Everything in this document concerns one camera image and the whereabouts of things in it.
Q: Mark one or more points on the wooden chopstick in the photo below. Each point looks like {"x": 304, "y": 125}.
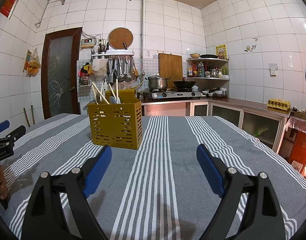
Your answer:
{"x": 100, "y": 93}
{"x": 112, "y": 91}
{"x": 95, "y": 95}
{"x": 117, "y": 87}

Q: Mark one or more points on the round wooden lid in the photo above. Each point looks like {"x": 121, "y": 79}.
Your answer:
{"x": 119, "y": 38}

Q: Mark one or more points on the red cabinet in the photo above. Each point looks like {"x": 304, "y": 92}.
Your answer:
{"x": 302, "y": 145}

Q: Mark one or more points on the metal corner shelf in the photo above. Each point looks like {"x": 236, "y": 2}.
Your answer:
{"x": 213, "y": 59}

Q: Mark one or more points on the kitchen base cabinet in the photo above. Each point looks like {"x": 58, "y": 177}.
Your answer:
{"x": 258, "y": 125}

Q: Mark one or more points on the yellow egg carton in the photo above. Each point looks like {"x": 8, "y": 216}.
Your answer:
{"x": 278, "y": 103}

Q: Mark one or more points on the rectangular wooden cutting board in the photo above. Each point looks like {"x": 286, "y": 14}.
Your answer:
{"x": 170, "y": 66}

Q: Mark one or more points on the brown frosted glass door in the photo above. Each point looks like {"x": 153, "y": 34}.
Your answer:
{"x": 60, "y": 80}

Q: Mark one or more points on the white hanging cloth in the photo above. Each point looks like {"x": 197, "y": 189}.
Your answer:
{"x": 99, "y": 67}

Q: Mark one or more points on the black wok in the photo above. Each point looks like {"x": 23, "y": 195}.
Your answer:
{"x": 184, "y": 83}

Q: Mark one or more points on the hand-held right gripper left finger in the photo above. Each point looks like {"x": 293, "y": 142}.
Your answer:
{"x": 99, "y": 172}

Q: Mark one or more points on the metal sink faucet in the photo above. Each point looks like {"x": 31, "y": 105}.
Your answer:
{"x": 114, "y": 70}

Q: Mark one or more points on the light blue spoon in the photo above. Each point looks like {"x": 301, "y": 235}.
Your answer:
{"x": 113, "y": 100}

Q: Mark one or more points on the metal wall rack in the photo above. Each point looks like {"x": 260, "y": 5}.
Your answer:
{"x": 113, "y": 54}

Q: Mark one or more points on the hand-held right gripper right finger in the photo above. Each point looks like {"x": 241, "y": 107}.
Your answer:
{"x": 210, "y": 172}

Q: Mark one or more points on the red wall calendar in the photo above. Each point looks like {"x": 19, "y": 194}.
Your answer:
{"x": 9, "y": 5}

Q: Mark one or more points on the yellow bowl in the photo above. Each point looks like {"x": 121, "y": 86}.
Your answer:
{"x": 194, "y": 55}

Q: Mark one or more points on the row of condiment bottles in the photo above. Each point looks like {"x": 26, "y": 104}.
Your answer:
{"x": 200, "y": 70}

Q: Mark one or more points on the leaning wooden stick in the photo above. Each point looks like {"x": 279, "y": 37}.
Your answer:
{"x": 32, "y": 115}
{"x": 26, "y": 117}

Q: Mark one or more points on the person's left hand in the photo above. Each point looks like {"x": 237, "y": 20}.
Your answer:
{"x": 0, "y": 182}

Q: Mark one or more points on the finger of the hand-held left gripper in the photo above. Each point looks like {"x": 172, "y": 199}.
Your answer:
{"x": 1, "y": 126}
{"x": 17, "y": 132}

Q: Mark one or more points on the steel gas stove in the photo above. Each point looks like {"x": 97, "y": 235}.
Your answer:
{"x": 173, "y": 95}

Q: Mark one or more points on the white soap bottle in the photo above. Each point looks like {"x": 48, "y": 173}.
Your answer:
{"x": 106, "y": 87}

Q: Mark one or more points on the hanging plastic bag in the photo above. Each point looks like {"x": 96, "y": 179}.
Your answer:
{"x": 33, "y": 66}

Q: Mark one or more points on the black pan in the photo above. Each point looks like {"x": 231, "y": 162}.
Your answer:
{"x": 209, "y": 56}

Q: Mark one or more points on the metal cup with knives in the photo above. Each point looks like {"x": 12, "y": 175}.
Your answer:
{"x": 103, "y": 48}

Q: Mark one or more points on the beige box red display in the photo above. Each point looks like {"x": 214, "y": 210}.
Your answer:
{"x": 88, "y": 42}

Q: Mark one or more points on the yellow perforated utensil holder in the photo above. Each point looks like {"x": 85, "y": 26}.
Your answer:
{"x": 113, "y": 127}

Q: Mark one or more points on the pile of small bowls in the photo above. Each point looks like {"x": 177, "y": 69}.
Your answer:
{"x": 218, "y": 93}

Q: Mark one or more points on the row of hanging ladles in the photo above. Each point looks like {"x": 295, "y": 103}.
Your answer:
{"x": 121, "y": 72}

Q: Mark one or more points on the steel cooking pot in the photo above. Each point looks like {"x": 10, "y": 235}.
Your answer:
{"x": 157, "y": 82}

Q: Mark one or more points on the grey striped tablecloth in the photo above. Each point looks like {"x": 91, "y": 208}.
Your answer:
{"x": 168, "y": 142}

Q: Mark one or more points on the yellow wall poster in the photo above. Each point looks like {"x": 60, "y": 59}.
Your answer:
{"x": 220, "y": 51}

